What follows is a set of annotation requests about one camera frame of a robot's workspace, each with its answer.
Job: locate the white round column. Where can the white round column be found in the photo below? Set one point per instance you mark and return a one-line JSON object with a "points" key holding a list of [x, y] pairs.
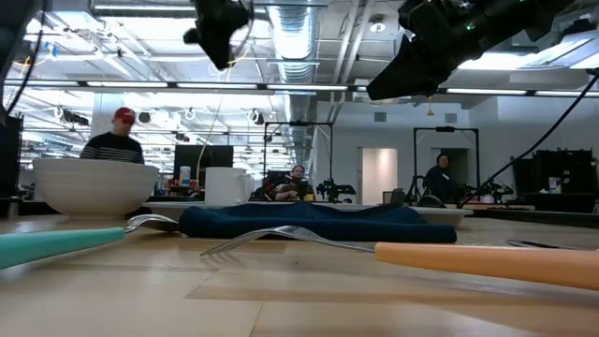
{"points": [[100, 112]]}

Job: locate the black equipment crates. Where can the black equipment crates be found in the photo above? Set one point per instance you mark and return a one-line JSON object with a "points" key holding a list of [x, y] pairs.
{"points": [[571, 168]]}

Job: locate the silver ventilation duct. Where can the silver ventilation duct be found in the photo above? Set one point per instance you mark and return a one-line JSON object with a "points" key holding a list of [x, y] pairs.
{"points": [[294, 37]]}

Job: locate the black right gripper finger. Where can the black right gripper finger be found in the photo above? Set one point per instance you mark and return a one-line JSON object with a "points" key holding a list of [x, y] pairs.
{"points": [[407, 77]]}

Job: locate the black panel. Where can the black panel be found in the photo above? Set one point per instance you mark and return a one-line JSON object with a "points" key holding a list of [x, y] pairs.
{"points": [[10, 154]]}

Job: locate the black background rig frame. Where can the black background rig frame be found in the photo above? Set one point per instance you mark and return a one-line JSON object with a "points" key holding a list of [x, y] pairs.
{"points": [[444, 128], [299, 123]]}

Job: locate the person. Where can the person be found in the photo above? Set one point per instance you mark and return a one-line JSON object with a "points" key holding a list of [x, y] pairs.
{"points": [[112, 147], [297, 172], [442, 180]]}

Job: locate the navy blue cloth napkin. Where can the navy blue cloth napkin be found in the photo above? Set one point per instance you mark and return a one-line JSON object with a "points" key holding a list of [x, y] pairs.
{"points": [[318, 224]]}

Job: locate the grey plastic tray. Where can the grey plastic tray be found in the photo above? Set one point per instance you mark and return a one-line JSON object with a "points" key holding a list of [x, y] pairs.
{"points": [[444, 216]]}

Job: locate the white door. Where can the white door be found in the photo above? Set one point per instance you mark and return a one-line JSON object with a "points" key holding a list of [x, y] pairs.
{"points": [[379, 175]]}

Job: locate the black computer monitor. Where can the black computer monitor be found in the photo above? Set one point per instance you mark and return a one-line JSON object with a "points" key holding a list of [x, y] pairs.
{"points": [[192, 159]]}

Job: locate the white bottle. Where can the white bottle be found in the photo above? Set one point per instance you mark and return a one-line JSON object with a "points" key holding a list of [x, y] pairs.
{"points": [[185, 175]]}

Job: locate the black background robot arm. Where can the black background robot arm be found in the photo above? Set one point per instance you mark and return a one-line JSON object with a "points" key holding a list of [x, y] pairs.
{"points": [[334, 189]]}

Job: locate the white ceramic mug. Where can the white ceramic mug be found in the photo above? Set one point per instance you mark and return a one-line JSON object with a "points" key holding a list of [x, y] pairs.
{"points": [[224, 187]]}

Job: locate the white ceramic bowl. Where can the white ceramic bowl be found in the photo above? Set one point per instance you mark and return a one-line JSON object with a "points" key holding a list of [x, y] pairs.
{"points": [[93, 187]]}

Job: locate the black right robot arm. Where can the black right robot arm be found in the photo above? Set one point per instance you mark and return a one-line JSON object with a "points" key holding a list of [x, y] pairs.
{"points": [[515, 14]]}

